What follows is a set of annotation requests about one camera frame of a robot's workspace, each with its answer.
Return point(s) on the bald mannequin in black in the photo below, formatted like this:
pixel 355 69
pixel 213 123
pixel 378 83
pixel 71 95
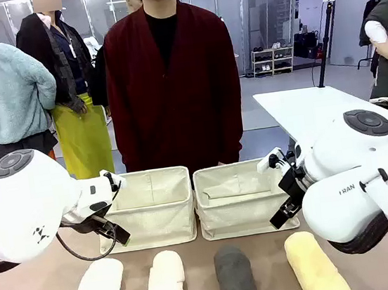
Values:
pixel 98 75

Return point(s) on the cream towel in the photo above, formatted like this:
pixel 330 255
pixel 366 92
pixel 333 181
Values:
pixel 165 286

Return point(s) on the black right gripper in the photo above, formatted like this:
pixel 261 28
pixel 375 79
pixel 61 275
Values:
pixel 292 184

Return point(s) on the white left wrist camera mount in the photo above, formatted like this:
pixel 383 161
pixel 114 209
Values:
pixel 115 179

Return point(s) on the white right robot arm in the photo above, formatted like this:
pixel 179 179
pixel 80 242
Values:
pixel 354 182

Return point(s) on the black braided right arm sleeve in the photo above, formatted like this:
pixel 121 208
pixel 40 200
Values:
pixel 378 232

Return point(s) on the mannequin in black coat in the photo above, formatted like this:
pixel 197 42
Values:
pixel 74 96

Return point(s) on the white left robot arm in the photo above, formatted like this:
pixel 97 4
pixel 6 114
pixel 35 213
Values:
pixel 28 207

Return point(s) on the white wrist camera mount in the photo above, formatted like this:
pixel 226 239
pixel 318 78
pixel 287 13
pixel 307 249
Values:
pixel 266 161
pixel 115 179

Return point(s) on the mannequin in light blue fleece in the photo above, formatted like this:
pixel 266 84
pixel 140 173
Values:
pixel 3 90

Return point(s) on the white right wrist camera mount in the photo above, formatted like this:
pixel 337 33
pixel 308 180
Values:
pixel 266 161

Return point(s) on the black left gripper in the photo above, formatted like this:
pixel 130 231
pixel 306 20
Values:
pixel 83 224

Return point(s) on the white side table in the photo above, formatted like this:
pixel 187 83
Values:
pixel 303 110

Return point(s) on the black camera pole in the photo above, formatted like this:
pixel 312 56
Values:
pixel 325 44

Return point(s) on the cream fabric basket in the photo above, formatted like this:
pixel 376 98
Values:
pixel 153 213
pixel 240 206

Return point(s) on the yellow towel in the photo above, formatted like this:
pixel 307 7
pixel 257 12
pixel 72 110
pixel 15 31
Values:
pixel 312 268

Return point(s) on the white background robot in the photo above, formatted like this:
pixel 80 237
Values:
pixel 91 46

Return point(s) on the wooden shoe rack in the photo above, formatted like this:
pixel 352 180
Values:
pixel 273 61

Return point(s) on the grey towel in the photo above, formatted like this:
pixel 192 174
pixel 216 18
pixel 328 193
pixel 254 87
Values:
pixel 236 278

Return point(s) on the person in maroon cardigan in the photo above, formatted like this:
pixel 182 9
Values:
pixel 173 94

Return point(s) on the black bags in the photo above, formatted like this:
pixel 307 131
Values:
pixel 305 44

